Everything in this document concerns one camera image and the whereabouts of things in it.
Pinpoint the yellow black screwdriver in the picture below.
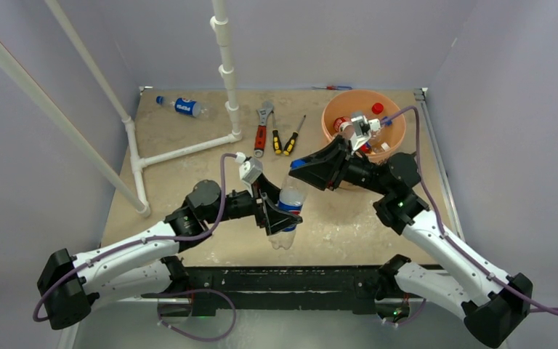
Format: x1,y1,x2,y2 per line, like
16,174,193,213
271,112,283,155
283,115,307,156

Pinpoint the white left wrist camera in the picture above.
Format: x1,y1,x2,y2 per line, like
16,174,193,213
235,152,263,196

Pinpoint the white PVC pipe frame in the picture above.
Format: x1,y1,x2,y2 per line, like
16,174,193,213
0,1,242,218

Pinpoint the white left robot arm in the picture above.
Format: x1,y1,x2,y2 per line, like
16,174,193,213
33,175,302,330

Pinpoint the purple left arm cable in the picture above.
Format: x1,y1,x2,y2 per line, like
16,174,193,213
32,153,239,344

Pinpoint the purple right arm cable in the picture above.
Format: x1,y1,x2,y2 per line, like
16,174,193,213
380,105,558,329

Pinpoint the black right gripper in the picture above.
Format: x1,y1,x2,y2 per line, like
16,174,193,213
290,135,391,196

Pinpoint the red blue screwdriver far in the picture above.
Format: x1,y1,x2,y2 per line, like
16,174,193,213
311,85,352,91

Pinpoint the Pepsi bottle far corner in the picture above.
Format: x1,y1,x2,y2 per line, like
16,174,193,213
155,95,209,119

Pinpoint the yellow black screwdriver left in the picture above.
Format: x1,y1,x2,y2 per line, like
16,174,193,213
271,112,283,155

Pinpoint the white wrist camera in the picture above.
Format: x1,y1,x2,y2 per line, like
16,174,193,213
345,112,382,153
235,152,263,196

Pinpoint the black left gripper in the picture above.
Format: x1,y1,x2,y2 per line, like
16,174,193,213
204,172,302,233

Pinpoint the orange plastic bin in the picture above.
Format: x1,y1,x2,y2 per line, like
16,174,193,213
321,89,407,162

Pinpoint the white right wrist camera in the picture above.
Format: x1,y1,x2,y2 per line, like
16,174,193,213
345,112,382,153

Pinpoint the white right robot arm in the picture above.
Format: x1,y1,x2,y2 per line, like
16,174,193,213
289,136,533,348

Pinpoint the yellow black screwdriver right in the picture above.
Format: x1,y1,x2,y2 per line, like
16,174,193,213
283,115,307,156

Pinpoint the Pepsi bottle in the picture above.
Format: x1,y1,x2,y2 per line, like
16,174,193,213
269,174,308,250

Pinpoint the black aluminium base frame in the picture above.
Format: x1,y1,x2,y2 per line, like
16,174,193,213
74,262,458,319

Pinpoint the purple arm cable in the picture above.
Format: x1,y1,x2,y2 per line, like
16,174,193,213
32,153,239,344
380,105,558,329

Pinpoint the red label bottle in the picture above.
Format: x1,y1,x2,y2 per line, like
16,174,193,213
371,103,384,115
333,116,355,140

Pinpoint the red handled adjustable wrench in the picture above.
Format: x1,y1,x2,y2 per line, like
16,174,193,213
254,100,274,158

